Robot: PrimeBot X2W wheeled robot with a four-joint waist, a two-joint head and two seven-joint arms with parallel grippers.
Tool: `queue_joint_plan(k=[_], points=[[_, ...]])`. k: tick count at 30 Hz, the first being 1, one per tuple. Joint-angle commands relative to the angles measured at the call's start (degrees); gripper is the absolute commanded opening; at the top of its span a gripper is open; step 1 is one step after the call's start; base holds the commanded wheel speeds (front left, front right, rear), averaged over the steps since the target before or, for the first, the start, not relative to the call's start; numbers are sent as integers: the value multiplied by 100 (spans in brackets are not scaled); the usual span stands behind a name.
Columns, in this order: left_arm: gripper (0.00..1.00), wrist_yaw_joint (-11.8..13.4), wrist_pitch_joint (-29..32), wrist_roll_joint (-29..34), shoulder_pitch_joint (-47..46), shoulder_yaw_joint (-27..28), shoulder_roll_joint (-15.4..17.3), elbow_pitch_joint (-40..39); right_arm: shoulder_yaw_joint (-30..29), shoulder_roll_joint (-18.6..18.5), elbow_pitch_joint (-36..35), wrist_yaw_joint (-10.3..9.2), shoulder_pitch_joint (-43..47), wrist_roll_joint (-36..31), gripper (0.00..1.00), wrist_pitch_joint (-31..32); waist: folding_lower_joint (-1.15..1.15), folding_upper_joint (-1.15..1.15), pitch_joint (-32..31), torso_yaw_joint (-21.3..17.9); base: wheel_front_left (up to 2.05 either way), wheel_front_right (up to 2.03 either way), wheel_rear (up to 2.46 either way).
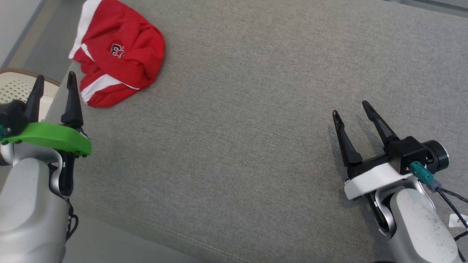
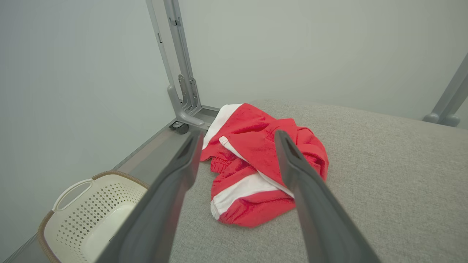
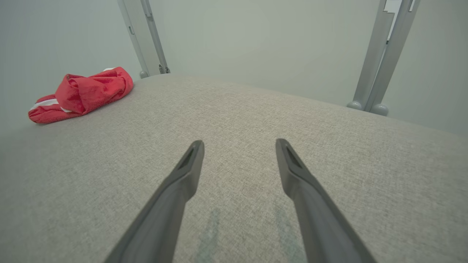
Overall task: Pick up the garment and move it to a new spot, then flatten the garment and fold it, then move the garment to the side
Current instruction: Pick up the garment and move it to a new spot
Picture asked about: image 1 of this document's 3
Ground white cable tag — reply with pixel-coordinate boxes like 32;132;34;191
449;214;468;229

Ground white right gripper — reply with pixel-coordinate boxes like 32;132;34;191
332;100;414;201

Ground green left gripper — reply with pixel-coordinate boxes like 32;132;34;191
0;71;93;157

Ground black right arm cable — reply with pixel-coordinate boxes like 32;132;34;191
409;161;468;262

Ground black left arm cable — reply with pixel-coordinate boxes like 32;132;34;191
64;197;79;241

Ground red white sports shorts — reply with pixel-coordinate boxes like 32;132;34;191
68;0;166;108

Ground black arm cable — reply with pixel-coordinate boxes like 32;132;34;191
409;161;468;262
64;197;79;241

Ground cream perforated laundry basket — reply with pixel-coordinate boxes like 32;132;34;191
0;68;61;123

